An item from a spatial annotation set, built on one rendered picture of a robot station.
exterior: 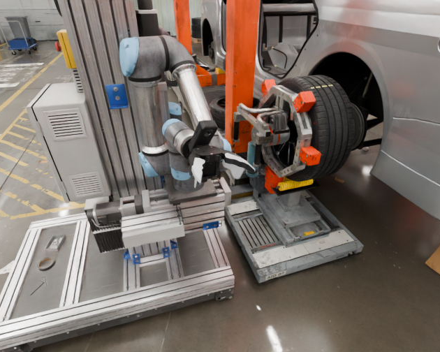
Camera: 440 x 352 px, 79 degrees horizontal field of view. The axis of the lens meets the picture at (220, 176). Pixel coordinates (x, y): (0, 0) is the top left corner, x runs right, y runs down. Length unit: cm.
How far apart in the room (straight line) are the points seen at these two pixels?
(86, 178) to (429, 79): 155
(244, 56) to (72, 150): 121
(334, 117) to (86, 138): 123
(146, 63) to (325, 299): 166
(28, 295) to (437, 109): 220
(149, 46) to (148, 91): 14
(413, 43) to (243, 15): 93
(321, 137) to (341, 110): 19
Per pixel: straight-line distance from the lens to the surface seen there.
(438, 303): 227
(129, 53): 97
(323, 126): 154
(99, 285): 178
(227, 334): 174
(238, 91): 197
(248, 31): 192
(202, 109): 95
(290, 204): 212
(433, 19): 150
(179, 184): 126
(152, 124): 107
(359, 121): 188
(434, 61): 147
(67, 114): 123
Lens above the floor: 158
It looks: 34 degrees down
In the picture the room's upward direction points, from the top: straight up
